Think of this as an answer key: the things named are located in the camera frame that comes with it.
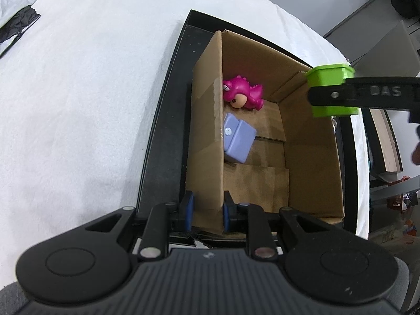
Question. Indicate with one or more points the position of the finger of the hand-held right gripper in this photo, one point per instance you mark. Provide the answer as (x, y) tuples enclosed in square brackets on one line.
[(328, 95)]

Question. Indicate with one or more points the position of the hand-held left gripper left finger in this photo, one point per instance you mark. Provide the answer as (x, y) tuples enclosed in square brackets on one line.
[(189, 210)]

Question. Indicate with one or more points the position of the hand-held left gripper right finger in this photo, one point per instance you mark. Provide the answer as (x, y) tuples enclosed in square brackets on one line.
[(226, 218)]

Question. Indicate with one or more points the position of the green plastic container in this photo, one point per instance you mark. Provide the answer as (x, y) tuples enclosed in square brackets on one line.
[(328, 73)]

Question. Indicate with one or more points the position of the brown cardboard box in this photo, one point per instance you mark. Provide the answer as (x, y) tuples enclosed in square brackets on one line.
[(311, 170)]

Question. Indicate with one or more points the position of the purple toy sofa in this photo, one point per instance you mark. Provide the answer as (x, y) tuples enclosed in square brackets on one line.
[(238, 141)]

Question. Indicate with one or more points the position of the pink dinosaur toy figurine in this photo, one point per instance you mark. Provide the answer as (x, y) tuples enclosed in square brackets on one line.
[(242, 88)]

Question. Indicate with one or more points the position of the black shallow tray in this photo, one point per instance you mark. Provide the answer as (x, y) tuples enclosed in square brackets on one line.
[(174, 121)]

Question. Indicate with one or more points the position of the person's right hand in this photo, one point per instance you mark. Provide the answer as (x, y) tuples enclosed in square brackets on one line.
[(416, 154)]

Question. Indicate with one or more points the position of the grey upright board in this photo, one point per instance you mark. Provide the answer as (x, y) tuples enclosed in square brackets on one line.
[(387, 52)]

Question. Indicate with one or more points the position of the white blanket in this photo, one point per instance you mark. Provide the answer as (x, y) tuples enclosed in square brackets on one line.
[(82, 105)]

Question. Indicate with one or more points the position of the person's grey clothing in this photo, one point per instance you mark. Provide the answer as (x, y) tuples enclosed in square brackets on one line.
[(10, 298)]

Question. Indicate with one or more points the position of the grey and black garment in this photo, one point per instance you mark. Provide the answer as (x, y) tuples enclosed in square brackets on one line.
[(19, 23)]

